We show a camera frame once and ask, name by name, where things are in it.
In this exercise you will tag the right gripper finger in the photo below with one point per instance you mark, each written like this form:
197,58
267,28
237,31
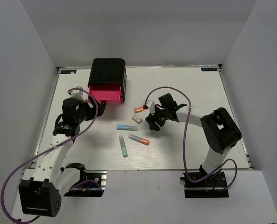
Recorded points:
152,118
155,126

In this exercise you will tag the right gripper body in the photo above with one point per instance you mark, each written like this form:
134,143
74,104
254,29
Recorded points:
161,114

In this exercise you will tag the blue highlighter pen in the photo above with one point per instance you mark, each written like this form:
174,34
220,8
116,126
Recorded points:
127,127

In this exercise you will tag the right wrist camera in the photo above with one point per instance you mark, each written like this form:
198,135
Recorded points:
149,104

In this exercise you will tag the pink drawer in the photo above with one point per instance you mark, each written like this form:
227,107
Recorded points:
108,93
123,96

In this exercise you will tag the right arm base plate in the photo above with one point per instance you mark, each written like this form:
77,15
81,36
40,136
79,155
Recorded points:
209,188

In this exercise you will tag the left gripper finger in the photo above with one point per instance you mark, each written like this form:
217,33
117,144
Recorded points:
93,103
100,108

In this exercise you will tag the right blue table label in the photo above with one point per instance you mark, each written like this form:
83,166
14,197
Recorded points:
209,69

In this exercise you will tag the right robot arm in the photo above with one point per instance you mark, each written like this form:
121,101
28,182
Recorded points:
220,130

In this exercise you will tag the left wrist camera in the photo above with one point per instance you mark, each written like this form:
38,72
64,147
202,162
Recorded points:
77,93

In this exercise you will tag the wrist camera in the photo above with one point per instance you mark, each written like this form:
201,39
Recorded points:
77,93
149,104

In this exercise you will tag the pink lower drawer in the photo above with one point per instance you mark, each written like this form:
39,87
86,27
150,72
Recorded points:
123,96

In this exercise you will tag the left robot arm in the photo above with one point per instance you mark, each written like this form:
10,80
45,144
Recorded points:
41,194

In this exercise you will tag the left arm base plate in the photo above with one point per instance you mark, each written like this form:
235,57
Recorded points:
91,184

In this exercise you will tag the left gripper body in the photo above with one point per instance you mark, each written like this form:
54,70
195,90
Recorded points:
85,113

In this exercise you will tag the black drawer cabinet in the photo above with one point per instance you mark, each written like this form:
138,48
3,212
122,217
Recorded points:
108,71

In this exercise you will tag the pink top drawer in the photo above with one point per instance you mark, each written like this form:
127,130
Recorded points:
108,93

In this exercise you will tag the green highlighter pen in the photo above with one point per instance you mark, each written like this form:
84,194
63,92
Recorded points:
123,146

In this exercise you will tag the orange capped clear highlighter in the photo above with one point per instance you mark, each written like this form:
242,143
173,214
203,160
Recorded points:
138,139

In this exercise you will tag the left blue table label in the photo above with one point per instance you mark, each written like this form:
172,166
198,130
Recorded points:
68,71

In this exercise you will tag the blue table label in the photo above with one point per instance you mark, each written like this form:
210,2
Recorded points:
68,71
209,69

